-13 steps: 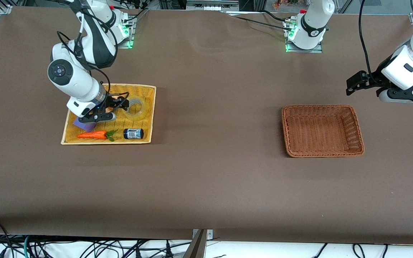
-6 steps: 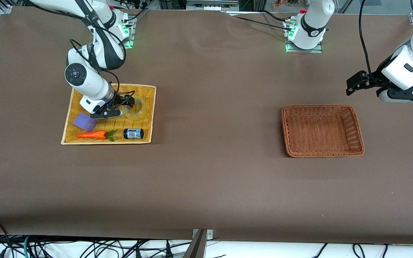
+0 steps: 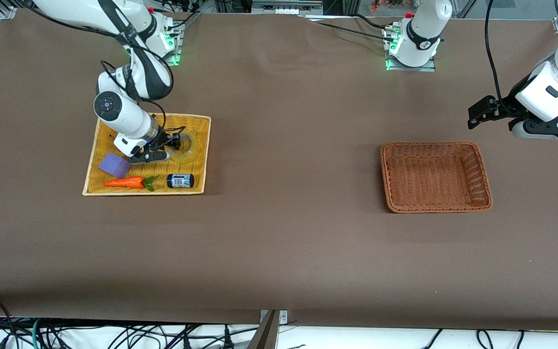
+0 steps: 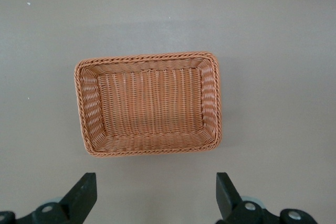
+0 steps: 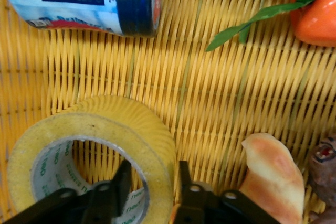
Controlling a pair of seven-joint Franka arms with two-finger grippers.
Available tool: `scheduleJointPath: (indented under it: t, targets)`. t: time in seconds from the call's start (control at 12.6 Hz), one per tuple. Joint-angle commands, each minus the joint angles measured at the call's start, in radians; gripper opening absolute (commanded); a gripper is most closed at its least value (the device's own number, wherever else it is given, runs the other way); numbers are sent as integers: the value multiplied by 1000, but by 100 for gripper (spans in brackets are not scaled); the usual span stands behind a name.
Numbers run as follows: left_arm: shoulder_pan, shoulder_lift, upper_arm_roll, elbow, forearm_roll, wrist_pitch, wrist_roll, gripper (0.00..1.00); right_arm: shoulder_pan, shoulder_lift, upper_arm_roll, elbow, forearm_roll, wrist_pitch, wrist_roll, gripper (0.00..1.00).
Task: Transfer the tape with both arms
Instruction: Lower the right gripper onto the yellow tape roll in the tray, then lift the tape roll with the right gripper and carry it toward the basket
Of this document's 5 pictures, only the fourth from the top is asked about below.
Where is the brown wicker basket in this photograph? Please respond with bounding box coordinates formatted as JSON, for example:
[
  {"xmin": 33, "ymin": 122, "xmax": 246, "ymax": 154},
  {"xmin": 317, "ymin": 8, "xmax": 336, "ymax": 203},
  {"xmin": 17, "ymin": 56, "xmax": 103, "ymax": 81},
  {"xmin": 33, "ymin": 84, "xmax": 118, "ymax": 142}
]
[{"xmin": 72, "ymin": 50, "xmax": 224, "ymax": 158}]

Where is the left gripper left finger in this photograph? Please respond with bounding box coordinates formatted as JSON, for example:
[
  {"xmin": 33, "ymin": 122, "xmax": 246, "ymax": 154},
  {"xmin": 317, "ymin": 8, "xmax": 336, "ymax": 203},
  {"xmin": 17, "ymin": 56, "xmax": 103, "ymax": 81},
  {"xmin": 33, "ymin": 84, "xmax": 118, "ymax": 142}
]
[{"xmin": 15, "ymin": 172, "xmax": 98, "ymax": 224}]

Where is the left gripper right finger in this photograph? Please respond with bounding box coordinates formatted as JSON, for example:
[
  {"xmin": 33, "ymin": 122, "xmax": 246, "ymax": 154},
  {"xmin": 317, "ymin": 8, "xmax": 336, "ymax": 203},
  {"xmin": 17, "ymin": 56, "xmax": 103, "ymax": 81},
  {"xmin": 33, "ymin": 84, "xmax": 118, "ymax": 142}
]
[{"xmin": 216, "ymin": 172, "xmax": 280, "ymax": 224}]

